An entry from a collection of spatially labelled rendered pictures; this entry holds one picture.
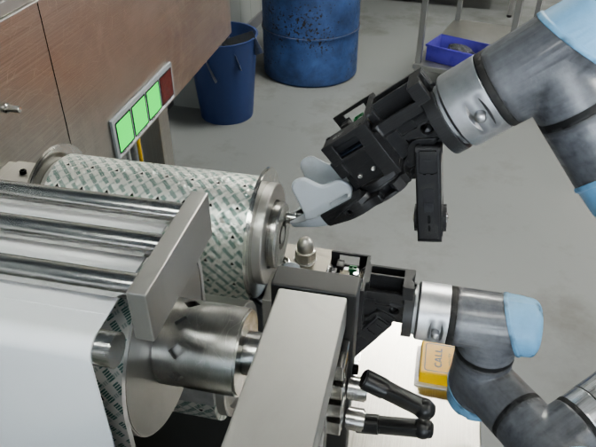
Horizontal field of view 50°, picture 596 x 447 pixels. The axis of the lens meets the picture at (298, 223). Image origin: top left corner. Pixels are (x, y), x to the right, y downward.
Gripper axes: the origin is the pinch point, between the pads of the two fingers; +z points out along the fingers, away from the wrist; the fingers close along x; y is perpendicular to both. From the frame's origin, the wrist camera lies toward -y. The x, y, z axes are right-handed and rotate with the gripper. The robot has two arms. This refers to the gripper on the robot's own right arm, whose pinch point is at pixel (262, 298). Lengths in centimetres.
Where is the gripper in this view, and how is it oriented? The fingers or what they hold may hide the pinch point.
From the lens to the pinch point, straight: 87.3
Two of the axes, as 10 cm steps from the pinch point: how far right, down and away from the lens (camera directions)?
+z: -9.8, -1.3, 1.7
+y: 0.0, -8.1, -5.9
